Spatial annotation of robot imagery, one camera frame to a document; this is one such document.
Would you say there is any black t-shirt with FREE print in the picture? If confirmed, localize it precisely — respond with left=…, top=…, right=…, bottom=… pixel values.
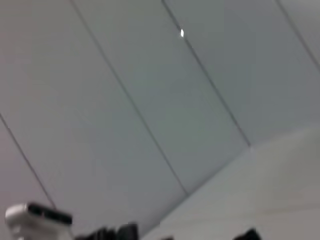
left=233, top=227, right=264, bottom=240

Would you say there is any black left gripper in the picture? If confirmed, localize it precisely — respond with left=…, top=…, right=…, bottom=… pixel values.
left=74, top=221, right=140, bottom=240

